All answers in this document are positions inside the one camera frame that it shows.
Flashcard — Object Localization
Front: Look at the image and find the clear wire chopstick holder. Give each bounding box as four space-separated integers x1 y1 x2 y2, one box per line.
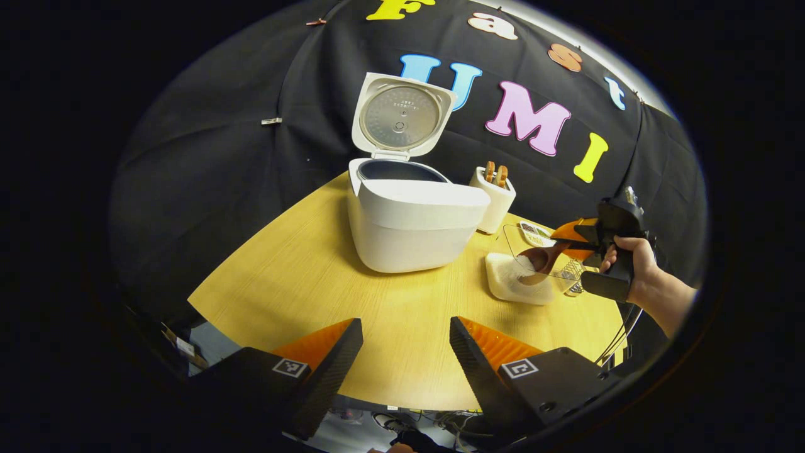
558 258 589 296

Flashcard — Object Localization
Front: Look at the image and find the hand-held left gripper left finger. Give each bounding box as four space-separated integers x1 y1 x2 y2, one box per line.
189 318 364 441

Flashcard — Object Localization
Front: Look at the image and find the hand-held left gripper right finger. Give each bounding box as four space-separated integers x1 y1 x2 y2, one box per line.
449 316 623 443

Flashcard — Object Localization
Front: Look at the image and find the white toaster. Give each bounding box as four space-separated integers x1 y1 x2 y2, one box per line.
469 162 516 235

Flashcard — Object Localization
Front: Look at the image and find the brown wooden spoon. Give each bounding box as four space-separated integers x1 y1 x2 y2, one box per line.
517 239 576 286

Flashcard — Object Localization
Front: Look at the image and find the black backdrop cloth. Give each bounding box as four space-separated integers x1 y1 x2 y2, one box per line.
107 0 708 328

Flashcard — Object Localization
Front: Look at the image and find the white divided bean dish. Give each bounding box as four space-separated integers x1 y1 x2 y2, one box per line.
519 221 557 247

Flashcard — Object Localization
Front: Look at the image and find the white rice cooker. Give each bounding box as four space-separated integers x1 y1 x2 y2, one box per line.
347 72 491 274

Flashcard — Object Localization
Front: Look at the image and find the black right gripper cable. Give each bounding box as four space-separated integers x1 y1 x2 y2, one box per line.
594 302 645 367

